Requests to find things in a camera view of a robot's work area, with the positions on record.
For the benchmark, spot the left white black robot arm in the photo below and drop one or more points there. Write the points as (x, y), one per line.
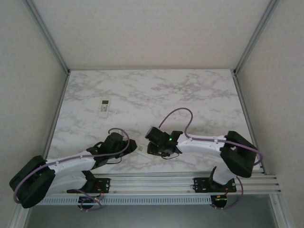
(69, 166)

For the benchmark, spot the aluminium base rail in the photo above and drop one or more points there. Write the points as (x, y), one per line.
(152, 185)

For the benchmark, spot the small circuit board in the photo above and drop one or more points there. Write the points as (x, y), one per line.
(89, 200)
(221, 199)

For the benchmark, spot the white remote control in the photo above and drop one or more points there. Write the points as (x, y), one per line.
(141, 149)
(104, 110)

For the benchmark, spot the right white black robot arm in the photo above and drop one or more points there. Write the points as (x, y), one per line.
(202, 146)

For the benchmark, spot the aluminium frame post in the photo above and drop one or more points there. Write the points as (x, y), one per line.
(256, 35)
(48, 35)

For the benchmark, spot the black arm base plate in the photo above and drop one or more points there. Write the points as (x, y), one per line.
(202, 185)
(104, 184)

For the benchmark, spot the aluminium table side rail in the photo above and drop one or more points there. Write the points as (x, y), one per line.
(242, 95)
(55, 118)

